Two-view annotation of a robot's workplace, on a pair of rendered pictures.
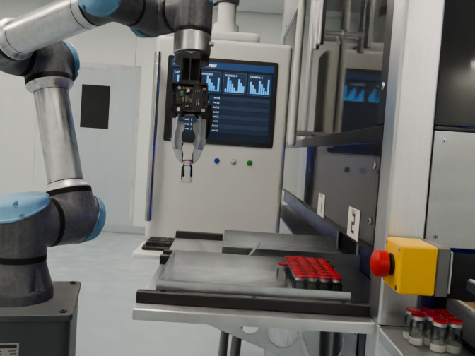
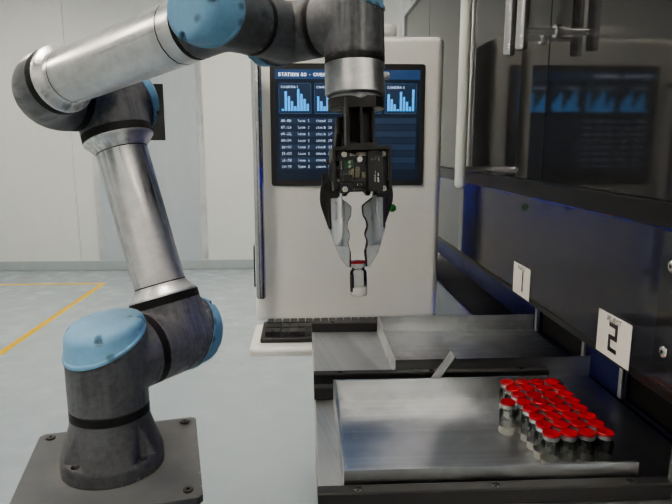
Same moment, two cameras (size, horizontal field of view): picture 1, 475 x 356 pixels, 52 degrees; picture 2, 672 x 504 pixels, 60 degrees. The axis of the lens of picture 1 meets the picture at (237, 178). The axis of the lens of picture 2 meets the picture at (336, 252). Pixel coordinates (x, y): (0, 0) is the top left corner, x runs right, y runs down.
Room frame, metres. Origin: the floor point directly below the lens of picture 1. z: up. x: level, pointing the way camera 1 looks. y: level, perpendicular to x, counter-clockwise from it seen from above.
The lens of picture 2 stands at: (0.23, 0.15, 1.27)
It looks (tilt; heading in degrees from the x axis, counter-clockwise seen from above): 10 degrees down; 358
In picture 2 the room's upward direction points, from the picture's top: straight up
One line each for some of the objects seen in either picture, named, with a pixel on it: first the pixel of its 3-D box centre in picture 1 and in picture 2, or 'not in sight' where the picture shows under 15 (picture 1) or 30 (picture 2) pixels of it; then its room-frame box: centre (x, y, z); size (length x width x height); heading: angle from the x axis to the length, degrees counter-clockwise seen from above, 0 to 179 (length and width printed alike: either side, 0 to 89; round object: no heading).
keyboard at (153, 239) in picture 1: (203, 246); (341, 328); (1.66, 0.10, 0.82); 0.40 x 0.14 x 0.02; 92
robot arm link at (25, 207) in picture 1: (23, 222); (110, 359); (1.08, 0.47, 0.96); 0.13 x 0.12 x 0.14; 147
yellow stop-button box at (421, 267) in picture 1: (413, 265); not in sight; (0.72, -0.27, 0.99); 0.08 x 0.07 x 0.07; 91
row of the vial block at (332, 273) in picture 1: (326, 278); (574, 419); (0.97, -0.19, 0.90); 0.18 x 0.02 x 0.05; 1
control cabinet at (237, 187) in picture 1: (218, 138); (344, 175); (1.87, 0.08, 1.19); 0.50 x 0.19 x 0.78; 91
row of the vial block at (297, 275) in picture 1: (293, 276); (526, 420); (0.97, -0.13, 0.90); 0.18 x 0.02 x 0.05; 1
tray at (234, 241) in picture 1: (284, 247); (472, 342); (1.31, -0.14, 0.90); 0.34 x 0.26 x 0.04; 91
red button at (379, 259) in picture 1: (384, 263); not in sight; (0.72, -0.23, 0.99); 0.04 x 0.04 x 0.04; 1
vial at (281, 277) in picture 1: (281, 274); (507, 416); (0.98, -0.10, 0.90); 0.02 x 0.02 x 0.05
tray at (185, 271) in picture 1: (249, 277); (462, 426); (0.97, -0.04, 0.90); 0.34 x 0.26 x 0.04; 91
